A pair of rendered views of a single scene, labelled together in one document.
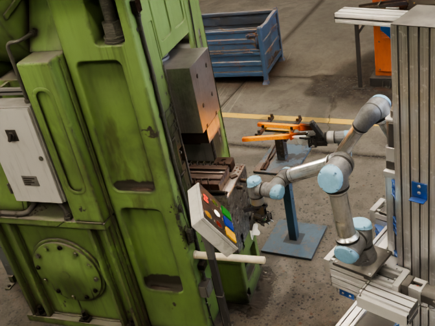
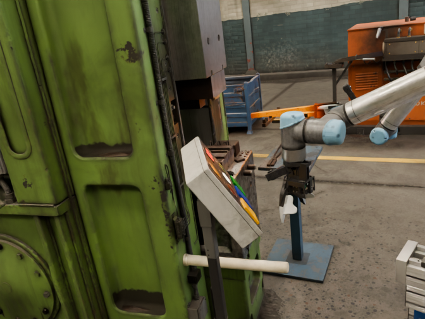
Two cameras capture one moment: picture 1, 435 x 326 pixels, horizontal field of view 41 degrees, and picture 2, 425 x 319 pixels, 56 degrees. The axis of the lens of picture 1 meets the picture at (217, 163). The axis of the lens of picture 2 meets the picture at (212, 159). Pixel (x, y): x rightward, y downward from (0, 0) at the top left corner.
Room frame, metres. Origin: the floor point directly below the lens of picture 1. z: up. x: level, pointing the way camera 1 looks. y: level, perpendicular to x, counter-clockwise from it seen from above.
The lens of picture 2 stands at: (1.35, 0.19, 1.60)
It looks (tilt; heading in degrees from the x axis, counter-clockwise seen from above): 20 degrees down; 356
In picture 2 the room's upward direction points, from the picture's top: 8 degrees counter-clockwise
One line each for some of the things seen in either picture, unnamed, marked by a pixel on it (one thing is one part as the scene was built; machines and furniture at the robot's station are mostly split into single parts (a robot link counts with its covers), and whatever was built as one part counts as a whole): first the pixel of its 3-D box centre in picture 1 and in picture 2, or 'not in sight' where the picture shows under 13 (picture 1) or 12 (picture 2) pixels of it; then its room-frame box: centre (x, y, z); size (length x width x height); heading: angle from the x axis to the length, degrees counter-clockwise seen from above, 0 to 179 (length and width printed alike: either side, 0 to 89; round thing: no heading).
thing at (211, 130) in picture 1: (181, 128); (175, 86); (3.20, 0.17, 1.32); 0.42 x 0.20 x 0.10; 65
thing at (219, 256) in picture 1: (230, 257); (235, 263); (2.76, 0.04, 0.62); 0.44 x 0.05 x 0.05; 65
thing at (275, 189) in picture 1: (274, 189); (326, 130); (2.47, -0.25, 1.23); 0.11 x 0.11 x 0.08; 51
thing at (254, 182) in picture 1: (255, 187); (293, 130); (2.51, -0.17, 1.23); 0.09 x 0.08 x 0.11; 51
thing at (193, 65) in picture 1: (175, 87); (171, 30); (3.23, 0.15, 1.56); 0.42 x 0.39 x 0.40; 65
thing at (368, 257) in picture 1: (361, 249); not in sight; (2.30, -0.63, 0.87); 0.15 x 0.15 x 0.10
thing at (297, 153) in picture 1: (283, 158); (291, 157); (3.56, -0.46, 0.74); 0.40 x 0.30 x 0.02; 148
